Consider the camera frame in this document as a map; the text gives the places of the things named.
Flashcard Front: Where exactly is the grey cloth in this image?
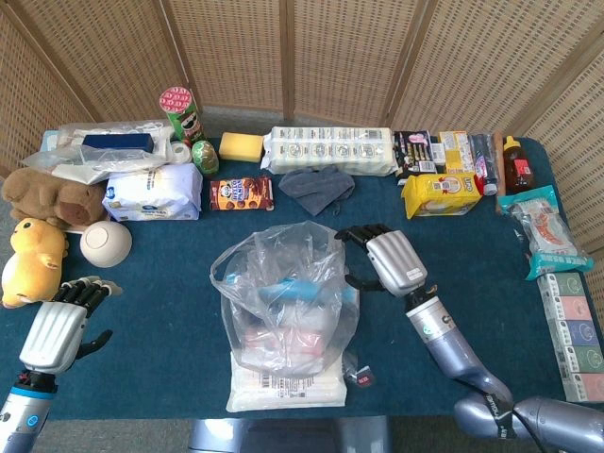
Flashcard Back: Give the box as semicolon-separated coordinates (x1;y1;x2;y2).
277;164;356;217

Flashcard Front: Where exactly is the cream round bowl edge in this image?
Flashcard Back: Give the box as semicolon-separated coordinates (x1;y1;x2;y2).
79;220;133;269

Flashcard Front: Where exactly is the white blue tissue pack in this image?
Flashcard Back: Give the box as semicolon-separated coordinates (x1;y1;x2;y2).
102;162;204;223

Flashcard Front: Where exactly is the green egg-shaped toy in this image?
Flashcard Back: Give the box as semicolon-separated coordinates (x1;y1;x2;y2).
191;140;221;176

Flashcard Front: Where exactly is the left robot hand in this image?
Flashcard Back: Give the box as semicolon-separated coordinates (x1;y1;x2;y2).
18;277;124;378

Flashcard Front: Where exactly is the teal snack pack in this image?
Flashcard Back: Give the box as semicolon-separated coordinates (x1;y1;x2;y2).
497;185;596;282

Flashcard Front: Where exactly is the black snack pack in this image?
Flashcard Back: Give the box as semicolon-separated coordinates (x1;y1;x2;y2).
392;129;438;186

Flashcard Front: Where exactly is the crumpled clear bag with items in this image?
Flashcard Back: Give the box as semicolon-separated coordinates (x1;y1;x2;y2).
21;120;174;185

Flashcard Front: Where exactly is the white tape roll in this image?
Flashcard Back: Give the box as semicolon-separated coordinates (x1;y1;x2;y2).
169;140;193;165

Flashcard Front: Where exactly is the brown capybara plush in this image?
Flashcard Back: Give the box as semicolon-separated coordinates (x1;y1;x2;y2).
0;167;109;231

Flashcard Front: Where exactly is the clear plastic shopping bag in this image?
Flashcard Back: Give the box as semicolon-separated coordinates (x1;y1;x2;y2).
210;220;362;378

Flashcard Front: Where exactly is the teal tablecloth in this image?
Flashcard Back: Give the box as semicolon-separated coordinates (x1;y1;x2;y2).
0;136;591;421

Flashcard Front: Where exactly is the yellow biscuit pack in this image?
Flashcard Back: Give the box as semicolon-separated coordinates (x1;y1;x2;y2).
400;173;485;221

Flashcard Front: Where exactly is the brown honey bottle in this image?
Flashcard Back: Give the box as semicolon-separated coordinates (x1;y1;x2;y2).
502;135;537;193

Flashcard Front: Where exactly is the pink white wet wipes pack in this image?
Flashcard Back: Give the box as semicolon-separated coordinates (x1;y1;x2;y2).
244;326;331;364

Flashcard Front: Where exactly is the wooden stick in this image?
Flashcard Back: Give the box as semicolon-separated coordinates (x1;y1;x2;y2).
493;130;507;197

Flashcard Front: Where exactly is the green Pringles can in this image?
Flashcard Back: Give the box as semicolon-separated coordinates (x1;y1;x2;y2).
159;86;205;147

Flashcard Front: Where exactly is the dark blue box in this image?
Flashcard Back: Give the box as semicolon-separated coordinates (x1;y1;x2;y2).
81;133;157;153

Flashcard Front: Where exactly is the long pale paper cup pack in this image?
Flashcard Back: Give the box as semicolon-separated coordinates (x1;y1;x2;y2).
259;126;400;176

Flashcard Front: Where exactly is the woven folding screen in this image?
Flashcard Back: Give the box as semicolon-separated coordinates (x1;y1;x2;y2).
0;0;604;256

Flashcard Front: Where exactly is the yellow hamster plush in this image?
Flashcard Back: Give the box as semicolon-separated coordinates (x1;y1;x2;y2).
0;217;70;309

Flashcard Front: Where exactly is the multicolour box multipack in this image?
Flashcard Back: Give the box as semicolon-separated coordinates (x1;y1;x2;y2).
537;272;604;403

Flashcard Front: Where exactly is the yellow box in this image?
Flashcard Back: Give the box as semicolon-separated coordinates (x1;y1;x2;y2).
438;130;477;175

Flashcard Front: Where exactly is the yellow sponge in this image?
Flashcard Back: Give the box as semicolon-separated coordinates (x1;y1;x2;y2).
219;131;264;164

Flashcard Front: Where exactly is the blue tube roll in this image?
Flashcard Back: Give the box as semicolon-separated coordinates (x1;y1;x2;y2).
224;277;358;303

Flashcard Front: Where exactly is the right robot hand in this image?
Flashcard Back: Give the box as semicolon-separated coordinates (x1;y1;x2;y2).
335;225;429;298

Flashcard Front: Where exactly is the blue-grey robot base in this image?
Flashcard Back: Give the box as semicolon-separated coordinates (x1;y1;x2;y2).
188;417;393;453

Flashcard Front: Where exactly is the brown panda biscuit box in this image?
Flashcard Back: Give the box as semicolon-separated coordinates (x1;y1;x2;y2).
210;176;275;212

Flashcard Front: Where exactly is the white paper roll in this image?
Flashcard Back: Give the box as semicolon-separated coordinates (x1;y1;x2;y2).
282;310;334;332

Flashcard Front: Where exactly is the small clear red-label packet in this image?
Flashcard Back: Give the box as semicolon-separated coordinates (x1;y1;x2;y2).
343;351;377;389

